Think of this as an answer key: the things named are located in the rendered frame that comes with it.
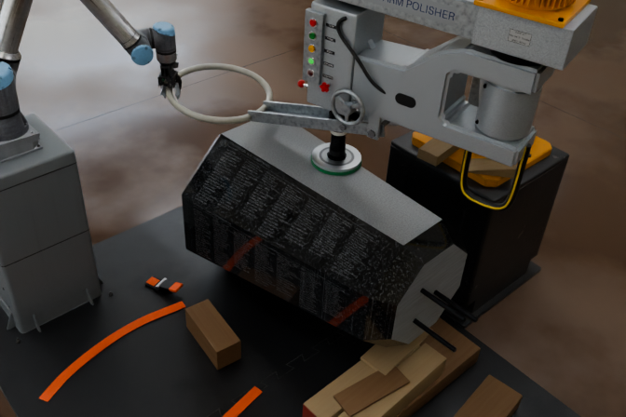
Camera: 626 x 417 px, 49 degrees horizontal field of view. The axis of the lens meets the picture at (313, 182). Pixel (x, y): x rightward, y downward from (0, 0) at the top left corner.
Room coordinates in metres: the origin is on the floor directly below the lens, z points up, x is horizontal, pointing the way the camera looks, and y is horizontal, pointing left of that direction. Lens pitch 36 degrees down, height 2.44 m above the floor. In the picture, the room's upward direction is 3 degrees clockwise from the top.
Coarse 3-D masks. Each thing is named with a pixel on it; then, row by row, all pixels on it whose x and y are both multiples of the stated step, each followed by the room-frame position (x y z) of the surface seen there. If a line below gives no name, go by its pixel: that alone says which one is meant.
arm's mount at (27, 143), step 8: (32, 128) 2.35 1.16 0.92; (24, 136) 2.28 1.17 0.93; (32, 136) 2.29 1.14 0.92; (0, 144) 2.21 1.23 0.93; (8, 144) 2.23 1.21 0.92; (16, 144) 2.25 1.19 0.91; (24, 144) 2.27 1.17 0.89; (32, 144) 2.29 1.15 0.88; (0, 152) 2.20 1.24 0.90; (8, 152) 2.22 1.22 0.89; (16, 152) 2.24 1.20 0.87; (24, 152) 2.27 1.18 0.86; (32, 152) 2.28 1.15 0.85; (0, 160) 2.20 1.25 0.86; (8, 160) 2.22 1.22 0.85
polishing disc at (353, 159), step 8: (328, 144) 2.51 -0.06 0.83; (312, 152) 2.44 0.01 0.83; (320, 152) 2.44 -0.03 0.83; (352, 152) 2.46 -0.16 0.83; (312, 160) 2.39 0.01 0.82; (320, 160) 2.38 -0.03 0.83; (328, 160) 2.38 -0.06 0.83; (344, 160) 2.39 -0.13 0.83; (352, 160) 2.39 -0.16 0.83; (360, 160) 2.40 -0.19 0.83; (328, 168) 2.32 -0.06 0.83; (336, 168) 2.32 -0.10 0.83; (344, 168) 2.33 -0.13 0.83; (352, 168) 2.34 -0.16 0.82
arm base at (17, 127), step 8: (16, 112) 2.31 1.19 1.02; (0, 120) 2.26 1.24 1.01; (8, 120) 2.27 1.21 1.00; (16, 120) 2.30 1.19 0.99; (24, 120) 2.35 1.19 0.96; (0, 128) 2.24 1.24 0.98; (8, 128) 2.26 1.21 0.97; (16, 128) 2.28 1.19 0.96; (24, 128) 2.31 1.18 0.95; (0, 136) 2.23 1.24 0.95; (8, 136) 2.24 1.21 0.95; (16, 136) 2.26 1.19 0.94
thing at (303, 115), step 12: (276, 108) 2.66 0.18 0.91; (288, 108) 2.62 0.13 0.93; (300, 108) 2.59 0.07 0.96; (312, 108) 2.55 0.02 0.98; (324, 108) 2.52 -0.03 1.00; (252, 120) 2.59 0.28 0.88; (264, 120) 2.56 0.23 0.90; (276, 120) 2.52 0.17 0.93; (288, 120) 2.49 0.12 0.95; (300, 120) 2.45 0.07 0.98; (312, 120) 2.42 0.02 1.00; (324, 120) 2.39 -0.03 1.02; (336, 120) 2.36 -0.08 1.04; (384, 120) 2.33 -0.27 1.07; (348, 132) 2.33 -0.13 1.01; (360, 132) 2.30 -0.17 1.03; (372, 132) 2.23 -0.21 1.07; (384, 132) 2.25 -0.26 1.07
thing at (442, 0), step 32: (352, 0) 2.29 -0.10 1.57; (384, 0) 2.22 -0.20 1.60; (416, 0) 2.16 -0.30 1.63; (448, 0) 2.10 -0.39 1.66; (448, 32) 2.10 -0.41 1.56; (480, 32) 2.02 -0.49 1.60; (512, 32) 1.96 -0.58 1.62; (544, 32) 1.91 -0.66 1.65; (576, 32) 1.89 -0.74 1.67; (544, 64) 1.90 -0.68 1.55
